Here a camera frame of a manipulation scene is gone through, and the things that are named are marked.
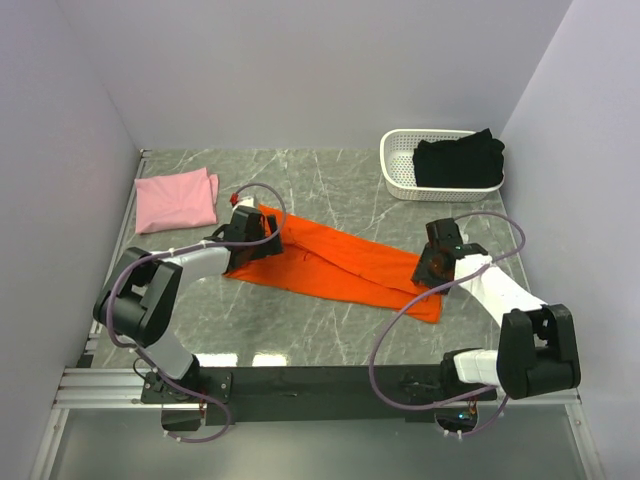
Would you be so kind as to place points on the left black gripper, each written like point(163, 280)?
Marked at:
point(268, 248)

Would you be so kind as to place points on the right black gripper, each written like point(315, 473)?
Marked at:
point(420, 273)

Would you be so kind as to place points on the orange t shirt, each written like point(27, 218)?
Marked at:
point(320, 261)

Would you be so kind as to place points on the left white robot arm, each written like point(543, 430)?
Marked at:
point(136, 303)

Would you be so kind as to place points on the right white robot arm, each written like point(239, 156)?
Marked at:
point(537, 352)

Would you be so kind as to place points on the folded pink t shirt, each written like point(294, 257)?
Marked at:
point(180, 201)

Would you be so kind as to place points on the black t shirt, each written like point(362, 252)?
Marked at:
point(472, 162)

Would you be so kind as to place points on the white perforated plastic basket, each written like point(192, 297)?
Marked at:
point(396, 153)

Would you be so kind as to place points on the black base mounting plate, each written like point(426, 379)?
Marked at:
point(281, 393)

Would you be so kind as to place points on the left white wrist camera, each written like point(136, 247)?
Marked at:
point(248, 201)

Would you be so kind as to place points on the aluminium frame rail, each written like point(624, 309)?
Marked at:
point(83, 388)

